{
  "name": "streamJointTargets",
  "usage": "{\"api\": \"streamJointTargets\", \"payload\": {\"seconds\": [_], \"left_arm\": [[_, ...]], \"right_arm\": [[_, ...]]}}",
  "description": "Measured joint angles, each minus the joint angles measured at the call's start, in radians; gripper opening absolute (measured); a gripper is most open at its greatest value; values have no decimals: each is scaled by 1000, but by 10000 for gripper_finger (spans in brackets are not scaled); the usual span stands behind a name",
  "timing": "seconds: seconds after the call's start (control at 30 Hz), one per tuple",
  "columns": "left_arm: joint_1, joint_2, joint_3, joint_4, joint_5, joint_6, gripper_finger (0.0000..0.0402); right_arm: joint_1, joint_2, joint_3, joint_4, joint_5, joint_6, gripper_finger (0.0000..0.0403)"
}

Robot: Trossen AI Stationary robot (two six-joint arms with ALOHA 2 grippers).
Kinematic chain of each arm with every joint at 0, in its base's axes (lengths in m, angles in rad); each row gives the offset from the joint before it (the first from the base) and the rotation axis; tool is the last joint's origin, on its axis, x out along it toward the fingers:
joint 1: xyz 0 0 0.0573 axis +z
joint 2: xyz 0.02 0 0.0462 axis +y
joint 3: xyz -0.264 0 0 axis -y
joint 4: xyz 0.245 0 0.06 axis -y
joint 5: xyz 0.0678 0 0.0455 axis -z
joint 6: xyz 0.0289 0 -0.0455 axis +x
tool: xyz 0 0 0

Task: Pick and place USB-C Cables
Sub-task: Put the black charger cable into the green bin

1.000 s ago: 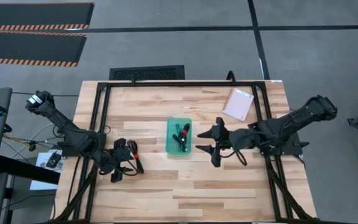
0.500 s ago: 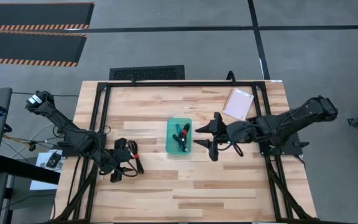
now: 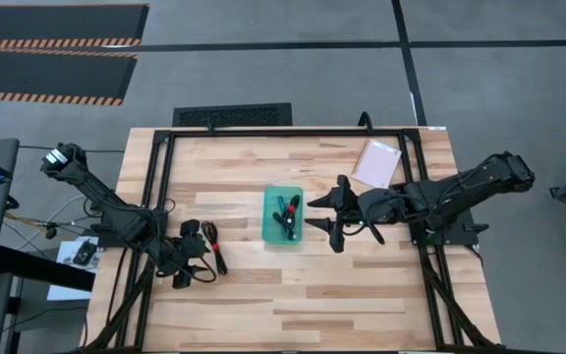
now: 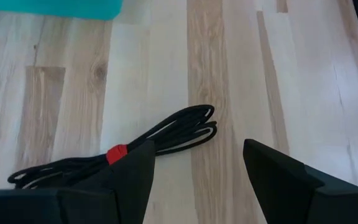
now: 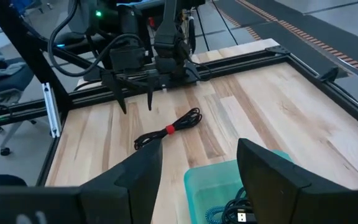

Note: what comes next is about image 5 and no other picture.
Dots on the office chair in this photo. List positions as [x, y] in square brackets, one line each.
[8, 81]

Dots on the silver aluminium extrusion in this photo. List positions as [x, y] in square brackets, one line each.
[51, 109]

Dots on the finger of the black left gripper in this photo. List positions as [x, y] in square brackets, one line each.
[150, 93]
[117, 90]

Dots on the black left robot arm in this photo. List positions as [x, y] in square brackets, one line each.
[166, 34]

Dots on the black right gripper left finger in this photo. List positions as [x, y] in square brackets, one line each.
[126, 193]

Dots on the teal plastic bin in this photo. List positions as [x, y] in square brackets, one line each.
[210, 186]

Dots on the monitor with blue screen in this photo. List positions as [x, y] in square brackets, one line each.
[135, 3]

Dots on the black hazard-striped floor mat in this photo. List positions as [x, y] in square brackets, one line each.
[337, 43]
[259, 28]

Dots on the black aluminium table frame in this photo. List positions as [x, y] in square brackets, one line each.
[244, 60]

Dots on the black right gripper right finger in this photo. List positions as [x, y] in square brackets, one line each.
[278, 193]

